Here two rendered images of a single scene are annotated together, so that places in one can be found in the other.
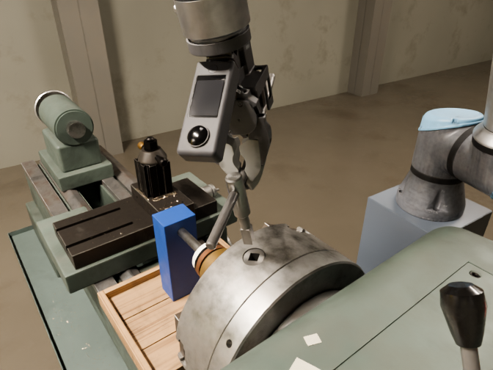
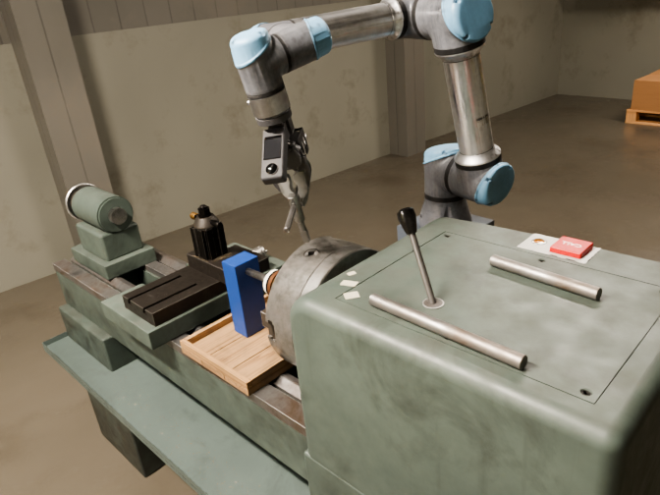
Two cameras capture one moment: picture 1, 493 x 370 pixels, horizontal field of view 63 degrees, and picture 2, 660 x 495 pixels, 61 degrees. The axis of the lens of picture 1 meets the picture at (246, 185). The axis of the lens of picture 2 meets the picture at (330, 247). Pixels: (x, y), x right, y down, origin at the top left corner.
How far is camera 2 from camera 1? 0.67 m
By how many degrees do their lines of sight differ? 8
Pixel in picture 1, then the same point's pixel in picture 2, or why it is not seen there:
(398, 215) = not seen: hidden behind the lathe
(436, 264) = (424, 235)
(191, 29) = (260, 113)
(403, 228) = not seen: hidden behind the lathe
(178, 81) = (187, 166)
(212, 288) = (287, 276)
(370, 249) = not seen: hidden behind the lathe
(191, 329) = (276, 306)
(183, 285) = (254, 321)
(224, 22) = (278, 107)
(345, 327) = (369, 266)
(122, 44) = (115, 131)
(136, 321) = (220, 354)
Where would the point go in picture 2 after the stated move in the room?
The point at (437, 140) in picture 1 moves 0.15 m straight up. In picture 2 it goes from (435, 168) to (435, 113)
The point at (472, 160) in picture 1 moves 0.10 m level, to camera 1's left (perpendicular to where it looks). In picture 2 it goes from (458, 177) to (420, 183)
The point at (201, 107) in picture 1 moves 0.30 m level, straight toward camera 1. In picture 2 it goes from (270, 153) to (305, 203)
